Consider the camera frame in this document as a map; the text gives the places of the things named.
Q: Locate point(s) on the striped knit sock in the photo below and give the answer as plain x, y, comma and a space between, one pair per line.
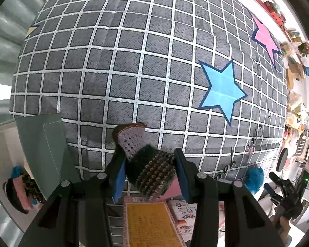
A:
149, 170

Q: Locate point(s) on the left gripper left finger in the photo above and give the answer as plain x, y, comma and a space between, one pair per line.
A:
78, 209

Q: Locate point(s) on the red patterned cardboard box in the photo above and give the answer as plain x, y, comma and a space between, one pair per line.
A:
149, 224

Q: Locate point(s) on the grey grid play mat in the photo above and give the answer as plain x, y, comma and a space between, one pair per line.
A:
205, 76

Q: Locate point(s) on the pink black knit hat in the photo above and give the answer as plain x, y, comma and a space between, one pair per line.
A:
17, 196

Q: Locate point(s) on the black round pan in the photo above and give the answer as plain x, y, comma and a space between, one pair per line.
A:
282, 159

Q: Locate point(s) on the green pleated curtain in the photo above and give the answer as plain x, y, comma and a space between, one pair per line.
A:
16, 17

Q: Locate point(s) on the white fox print bag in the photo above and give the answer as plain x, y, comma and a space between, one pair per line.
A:
184, 215

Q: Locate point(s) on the person's right hand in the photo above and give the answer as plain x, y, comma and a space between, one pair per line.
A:
283, 224

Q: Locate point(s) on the grey fabric storage box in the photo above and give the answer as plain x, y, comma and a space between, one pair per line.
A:
38, 144

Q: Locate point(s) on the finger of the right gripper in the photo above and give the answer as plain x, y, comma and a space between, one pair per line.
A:
276, 177
271, 192

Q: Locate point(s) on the blue cloth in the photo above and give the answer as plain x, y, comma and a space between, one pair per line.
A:
16, 172

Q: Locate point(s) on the light blue fluffy duster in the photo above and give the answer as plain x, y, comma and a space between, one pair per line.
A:
254, 179

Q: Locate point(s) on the leopard print cloth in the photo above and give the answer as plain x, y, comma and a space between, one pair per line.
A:
32, 189

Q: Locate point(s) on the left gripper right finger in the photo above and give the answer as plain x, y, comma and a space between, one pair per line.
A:
246, 223

